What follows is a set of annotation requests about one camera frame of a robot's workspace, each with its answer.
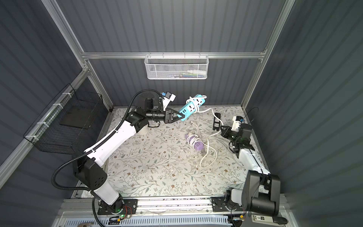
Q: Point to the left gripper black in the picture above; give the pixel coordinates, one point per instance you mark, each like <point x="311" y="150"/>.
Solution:
<point x="167" y="115"/>

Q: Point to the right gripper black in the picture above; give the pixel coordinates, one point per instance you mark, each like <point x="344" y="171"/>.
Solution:
<point x="227" y="132"/>

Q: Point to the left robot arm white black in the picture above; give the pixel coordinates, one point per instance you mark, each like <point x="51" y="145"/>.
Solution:
<point x="89" y="170"/>

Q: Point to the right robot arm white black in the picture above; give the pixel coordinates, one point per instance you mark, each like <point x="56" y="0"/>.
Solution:
<point x="261" y="191"/>

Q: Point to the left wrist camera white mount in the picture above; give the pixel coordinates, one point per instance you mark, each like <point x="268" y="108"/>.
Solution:
<point x="167" y="97"/>

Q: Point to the white wire mesh basket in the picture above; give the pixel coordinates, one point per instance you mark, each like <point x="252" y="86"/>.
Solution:
<point x="176" y="67"/>

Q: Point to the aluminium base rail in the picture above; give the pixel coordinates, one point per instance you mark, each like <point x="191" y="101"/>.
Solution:
<point x="168" y="205"/>

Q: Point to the black wire basket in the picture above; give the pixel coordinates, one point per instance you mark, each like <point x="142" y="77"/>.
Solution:
<point x="72" y="124"/>

